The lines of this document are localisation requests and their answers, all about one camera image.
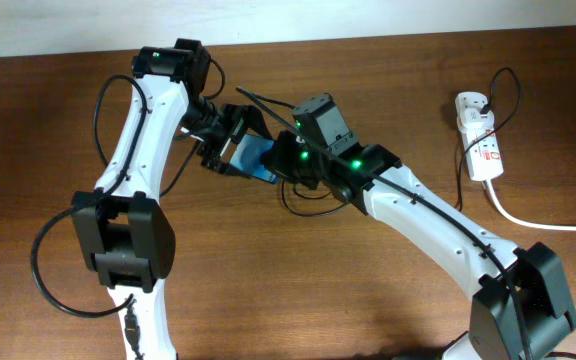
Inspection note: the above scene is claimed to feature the black charger cable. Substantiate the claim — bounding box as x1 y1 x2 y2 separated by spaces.
281 67 523 218

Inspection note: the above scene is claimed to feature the white usb charger plug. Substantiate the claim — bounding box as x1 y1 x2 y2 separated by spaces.
457 108 495 133

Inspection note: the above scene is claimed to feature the white power strip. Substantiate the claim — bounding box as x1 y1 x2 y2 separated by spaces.
455 92 504 182

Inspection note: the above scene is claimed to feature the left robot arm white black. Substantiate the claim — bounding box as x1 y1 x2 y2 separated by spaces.
72 39 277 359

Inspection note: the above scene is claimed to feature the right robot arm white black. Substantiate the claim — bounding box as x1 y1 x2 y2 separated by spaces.
261 94 576 359

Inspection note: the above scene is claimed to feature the white power strip cord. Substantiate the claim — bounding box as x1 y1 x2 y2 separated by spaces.
482 178 576 235

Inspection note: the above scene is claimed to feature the blue screen smartphone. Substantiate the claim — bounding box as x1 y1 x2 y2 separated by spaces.
229 134 279 184

